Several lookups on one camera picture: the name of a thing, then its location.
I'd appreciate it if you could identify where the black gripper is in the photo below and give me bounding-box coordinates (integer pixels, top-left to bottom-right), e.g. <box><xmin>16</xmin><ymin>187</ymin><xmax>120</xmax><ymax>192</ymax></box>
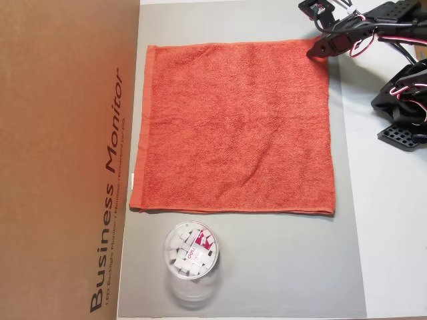
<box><xmin>306</xmin><ymin>26</ymin><xmax>380</xmax><ymax>58</ymax></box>

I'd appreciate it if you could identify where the orange terry towel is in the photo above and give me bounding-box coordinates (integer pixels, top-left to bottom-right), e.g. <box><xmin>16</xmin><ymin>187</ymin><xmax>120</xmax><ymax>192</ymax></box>
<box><xmin>129</xmin><ymin>38</ymin><xmax>336</xmax><ymax>217</ymax></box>

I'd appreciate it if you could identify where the black perforated base clamp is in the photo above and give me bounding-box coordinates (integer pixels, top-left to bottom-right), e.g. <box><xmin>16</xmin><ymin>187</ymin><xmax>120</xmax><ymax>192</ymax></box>
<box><xmin>376</xmin><ymin>123</ymin><xmax>425</xmax><ymax>153</ymax></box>

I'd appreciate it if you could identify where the grey table mat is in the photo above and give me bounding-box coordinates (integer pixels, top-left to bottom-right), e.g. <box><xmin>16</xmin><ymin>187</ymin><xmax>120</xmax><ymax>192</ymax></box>
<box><xmin>117</xmin><ymin>5</ymin><xmax>368</xmax><ymax>318</ymax></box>

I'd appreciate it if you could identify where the red white paper packet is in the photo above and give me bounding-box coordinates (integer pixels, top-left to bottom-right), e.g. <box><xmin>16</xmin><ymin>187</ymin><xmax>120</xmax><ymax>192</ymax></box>
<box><xmin>187</xmin><ymin>229</ymin><xmax>216</xmax><ymax>268</ymax></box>

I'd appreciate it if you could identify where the clear plastic jar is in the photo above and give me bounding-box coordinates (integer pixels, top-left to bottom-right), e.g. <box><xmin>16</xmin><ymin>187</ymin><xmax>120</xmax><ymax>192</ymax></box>
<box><xmin>162</xmin><ymin>221</ymin><xmax>224</xmax><ymax>309</ymax></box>

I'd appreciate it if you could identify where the brown cardboard monitor box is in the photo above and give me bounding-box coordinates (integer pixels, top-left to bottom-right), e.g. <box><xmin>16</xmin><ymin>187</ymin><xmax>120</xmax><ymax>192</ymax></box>
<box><xmin>0</xmin><ymin>0</ymin><xmax>141</xmax><ymax>320</ymax></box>

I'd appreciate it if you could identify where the black square wrist camera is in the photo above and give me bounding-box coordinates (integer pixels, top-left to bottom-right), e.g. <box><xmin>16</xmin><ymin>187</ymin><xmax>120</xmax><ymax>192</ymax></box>
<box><xmin>298</xmin><ymin>0</ymin><xmax>335</xmax><ymax>17</ymax></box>

